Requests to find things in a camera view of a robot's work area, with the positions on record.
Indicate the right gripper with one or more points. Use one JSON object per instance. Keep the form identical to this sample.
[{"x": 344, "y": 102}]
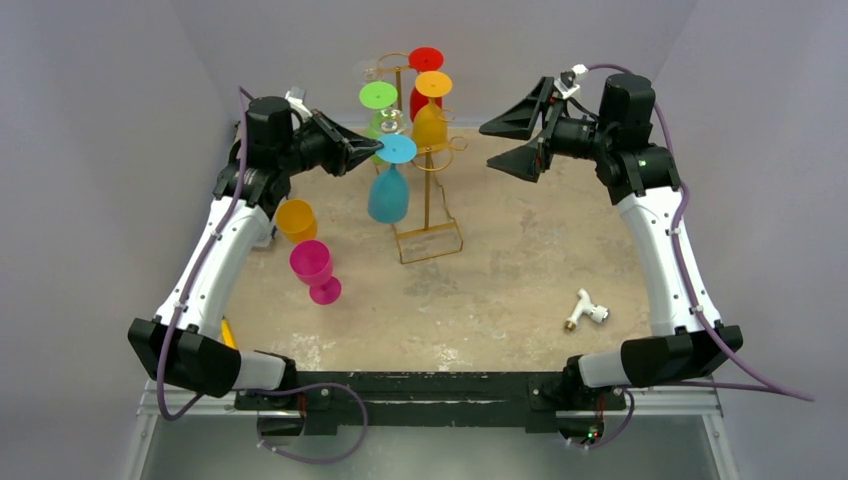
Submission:
[{"x": 547, "y": 129}]

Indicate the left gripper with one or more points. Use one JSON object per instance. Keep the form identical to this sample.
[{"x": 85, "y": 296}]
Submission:
[{"x": 342, "y": 156}]

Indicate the clear wine glass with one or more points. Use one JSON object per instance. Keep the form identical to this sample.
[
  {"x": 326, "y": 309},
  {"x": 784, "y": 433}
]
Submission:
[
  {"x": 388, "y": 120},
  {"x": 367, "y": 71}
]

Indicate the blue wine glass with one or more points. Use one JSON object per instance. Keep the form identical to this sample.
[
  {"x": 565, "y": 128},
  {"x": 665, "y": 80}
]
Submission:
[{"x": 388, "y": 200}]

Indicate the orange wine glass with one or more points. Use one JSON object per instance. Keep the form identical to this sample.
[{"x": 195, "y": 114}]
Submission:
[
  {"x": 429, "y": 124},
  {"x": 296, "y": 220}
]

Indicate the pink wine glass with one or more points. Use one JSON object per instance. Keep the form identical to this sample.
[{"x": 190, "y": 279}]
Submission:
[{"x": 312, "y": 263}]

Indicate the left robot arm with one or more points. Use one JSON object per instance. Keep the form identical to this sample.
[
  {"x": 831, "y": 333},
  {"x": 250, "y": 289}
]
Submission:
[{"x": 277, "y": 137}]

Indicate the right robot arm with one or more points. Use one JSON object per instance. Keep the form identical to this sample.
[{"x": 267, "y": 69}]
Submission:
[{"x": 688, "y": 339}]

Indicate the green wine glass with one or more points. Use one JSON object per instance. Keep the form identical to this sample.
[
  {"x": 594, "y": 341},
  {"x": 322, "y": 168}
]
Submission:
[{"x": 377, "y": 95}]

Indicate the red wine glass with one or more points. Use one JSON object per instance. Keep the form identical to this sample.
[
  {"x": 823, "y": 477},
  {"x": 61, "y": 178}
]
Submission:
[{"x": 423, "y": 59}]

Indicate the clear plastic organizer box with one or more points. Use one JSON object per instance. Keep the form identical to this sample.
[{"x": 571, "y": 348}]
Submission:
[{"x": 265, "y": 241}]

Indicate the white plastic pipe fitting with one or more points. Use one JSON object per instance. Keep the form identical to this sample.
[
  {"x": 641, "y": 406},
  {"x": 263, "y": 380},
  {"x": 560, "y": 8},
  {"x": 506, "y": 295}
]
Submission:
[{"x": 585, "y": 307}]

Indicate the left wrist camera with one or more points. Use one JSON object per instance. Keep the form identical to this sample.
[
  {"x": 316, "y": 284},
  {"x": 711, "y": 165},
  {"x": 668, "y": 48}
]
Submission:
[{"x": 295, "y": 96}]

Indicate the gold wire glass rack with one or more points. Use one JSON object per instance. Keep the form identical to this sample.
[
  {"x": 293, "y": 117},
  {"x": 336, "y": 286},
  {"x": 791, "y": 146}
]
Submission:
[{"x": 440, "y": 233}]

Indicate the yellow handled screwdriver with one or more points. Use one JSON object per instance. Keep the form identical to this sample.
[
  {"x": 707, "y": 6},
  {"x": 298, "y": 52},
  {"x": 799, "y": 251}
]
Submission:
[{"x": 227, "y": 334}]

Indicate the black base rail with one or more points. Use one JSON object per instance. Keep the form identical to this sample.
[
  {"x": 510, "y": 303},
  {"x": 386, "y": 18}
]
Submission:
[{"x": 537, "y": 402}]

